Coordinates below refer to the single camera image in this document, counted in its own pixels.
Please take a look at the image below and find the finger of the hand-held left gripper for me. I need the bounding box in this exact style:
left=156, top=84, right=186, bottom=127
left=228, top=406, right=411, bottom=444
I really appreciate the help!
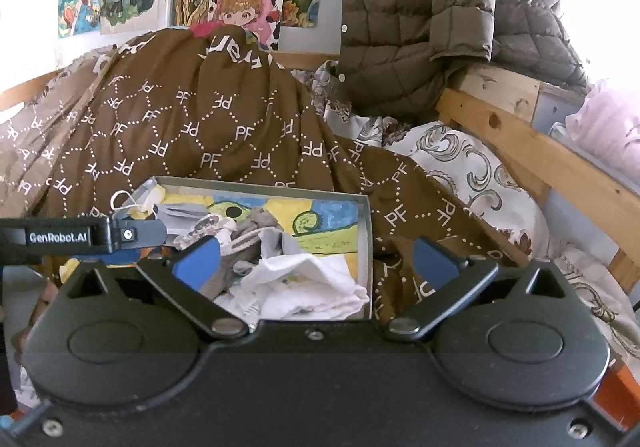
left=112, top=218, right=169, bottom=251

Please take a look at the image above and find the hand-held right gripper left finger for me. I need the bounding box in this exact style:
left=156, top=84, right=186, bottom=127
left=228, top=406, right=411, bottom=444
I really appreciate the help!
left=65, top=236, right=249, bottom=343

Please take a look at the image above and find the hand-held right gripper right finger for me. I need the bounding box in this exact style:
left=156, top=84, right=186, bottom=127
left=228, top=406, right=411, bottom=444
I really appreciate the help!
left=383, top=235, right=572, bottom=344

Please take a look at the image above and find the grey face mask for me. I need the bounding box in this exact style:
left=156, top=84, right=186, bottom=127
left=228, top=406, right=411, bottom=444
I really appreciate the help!
left=112, top=191, right=202, bottom=234

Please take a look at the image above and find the grey shallow box painted inside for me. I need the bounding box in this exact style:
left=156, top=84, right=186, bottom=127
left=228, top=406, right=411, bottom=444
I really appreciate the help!
left=60, top=176, right=373, bottom=324

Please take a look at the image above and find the white blue-printed cloth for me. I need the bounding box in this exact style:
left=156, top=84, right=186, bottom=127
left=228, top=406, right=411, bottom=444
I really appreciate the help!
left=220, top=232, right=370, bottom=324

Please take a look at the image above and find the person's left hand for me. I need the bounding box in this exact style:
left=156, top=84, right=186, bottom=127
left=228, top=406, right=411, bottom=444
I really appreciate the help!
left=7, top=282, right=61, bottom=365

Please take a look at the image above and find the white lacy cloth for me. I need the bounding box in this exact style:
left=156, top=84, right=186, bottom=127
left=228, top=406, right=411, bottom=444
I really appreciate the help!
left=172, top=214, right=236, bottom=252

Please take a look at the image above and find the white floral pillow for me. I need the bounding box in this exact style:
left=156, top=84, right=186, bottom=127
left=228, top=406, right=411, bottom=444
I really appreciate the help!
left=294, top=61, right=640, bottom=364

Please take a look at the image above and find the brown monogram duvet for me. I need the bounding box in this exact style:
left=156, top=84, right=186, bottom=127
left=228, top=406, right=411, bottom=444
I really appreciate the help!
left=0, top=24, right=531, bottom=324

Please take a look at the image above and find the pale pink cloth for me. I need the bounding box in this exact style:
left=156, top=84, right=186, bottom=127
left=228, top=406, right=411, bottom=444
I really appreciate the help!
left=564, top=78, right=640, bottom=178

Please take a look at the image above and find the olive quilted jacket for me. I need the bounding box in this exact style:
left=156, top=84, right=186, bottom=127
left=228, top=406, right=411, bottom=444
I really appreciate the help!
left=334, top=0, right=499, bottom=121

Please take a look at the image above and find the pink-framed figure poster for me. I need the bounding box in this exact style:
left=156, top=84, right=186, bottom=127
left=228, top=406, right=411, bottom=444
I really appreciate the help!
left=206, top=0, right=287, bottom=54

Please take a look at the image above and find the grey-brown quilted jacket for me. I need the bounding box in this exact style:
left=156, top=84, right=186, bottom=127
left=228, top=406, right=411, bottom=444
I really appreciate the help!
left=491, top=0, right=592, bottom=88

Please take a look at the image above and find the wooden bed frame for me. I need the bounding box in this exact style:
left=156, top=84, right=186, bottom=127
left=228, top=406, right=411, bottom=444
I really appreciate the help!
left=0, top=51, right=640, bottom=294

